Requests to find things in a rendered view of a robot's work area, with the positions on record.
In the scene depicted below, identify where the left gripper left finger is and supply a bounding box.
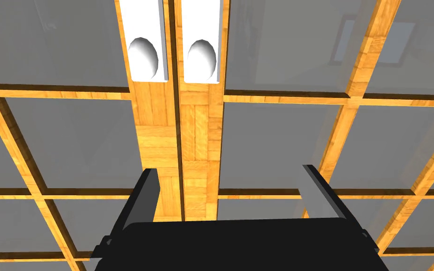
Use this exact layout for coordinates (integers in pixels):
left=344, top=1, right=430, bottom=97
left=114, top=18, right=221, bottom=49
left=110, top=168, right=161, bottom=239

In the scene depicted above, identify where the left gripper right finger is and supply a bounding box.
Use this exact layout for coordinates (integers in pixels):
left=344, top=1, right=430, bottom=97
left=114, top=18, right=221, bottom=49
left=298, top=164, right=364, bottom=231

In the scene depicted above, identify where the white door knob with plate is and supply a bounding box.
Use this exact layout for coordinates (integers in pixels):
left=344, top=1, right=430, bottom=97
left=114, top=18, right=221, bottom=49
left=181, top=0, right=224, bottom=84
left=119, top=0, right=169, bottom=82

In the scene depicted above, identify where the wooden glass-paned door leaf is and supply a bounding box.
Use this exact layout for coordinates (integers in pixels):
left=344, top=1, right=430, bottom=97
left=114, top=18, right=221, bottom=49
left=173, top=0, right=434, bottom=271
left=0, top=0, right=183, bottom=271

